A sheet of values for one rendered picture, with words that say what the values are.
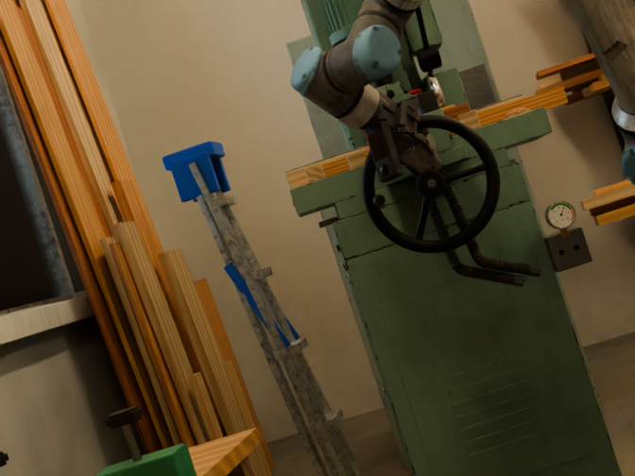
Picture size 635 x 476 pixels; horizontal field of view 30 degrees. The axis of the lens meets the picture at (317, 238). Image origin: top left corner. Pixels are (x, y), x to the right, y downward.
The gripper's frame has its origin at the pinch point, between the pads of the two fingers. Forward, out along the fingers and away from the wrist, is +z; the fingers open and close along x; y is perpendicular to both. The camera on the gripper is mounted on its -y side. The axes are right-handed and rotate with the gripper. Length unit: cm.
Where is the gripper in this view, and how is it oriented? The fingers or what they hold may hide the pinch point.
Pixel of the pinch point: (435, 168)
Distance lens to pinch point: 241.7
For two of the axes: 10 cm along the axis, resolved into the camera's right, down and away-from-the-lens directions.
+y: 1.2, -8.2, 5.6
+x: -6.6, 3.5, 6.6
